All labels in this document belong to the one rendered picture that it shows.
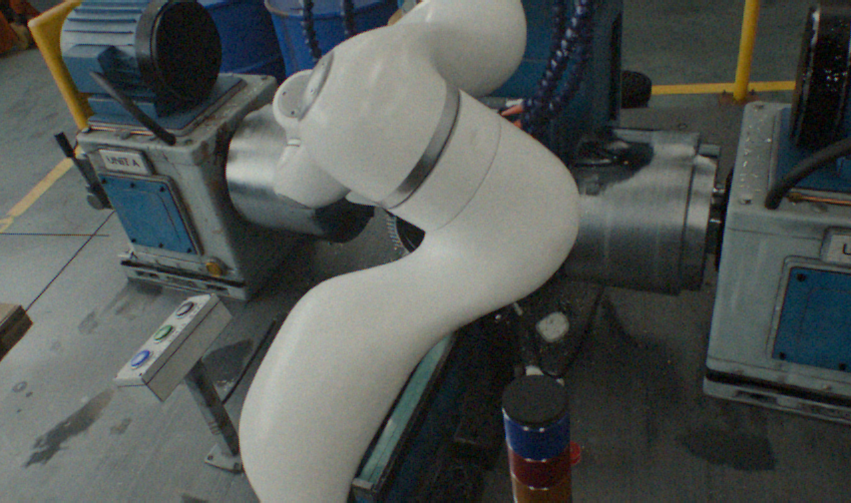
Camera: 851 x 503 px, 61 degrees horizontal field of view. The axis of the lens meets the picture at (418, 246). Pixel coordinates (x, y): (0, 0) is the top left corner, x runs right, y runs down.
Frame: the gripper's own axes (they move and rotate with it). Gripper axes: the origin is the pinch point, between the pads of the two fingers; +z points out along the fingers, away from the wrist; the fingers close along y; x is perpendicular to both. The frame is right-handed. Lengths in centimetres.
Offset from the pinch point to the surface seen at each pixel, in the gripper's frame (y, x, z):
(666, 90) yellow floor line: 10, 163, 219
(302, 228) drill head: -19.9, -3.7, 7.6
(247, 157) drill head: -29.4, 4.7, -1.6
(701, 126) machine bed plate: 39, 56, 65
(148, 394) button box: -18.2, -38.4, -16.9
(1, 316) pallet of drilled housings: -189, -27, 93
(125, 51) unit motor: -51, 16, -16
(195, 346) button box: -16.8, -30.4, -12.9
